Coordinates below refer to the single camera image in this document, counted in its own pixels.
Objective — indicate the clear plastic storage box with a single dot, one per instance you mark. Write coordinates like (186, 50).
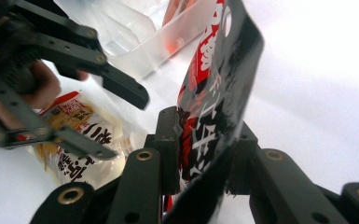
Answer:
(130, 37)

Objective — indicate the black and red snack packet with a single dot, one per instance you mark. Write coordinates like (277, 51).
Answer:
(217, 93)

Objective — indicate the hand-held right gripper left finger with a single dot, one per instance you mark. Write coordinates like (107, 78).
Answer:
(166, 146)

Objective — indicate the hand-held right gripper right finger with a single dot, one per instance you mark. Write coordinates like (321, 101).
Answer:
(244, 155)

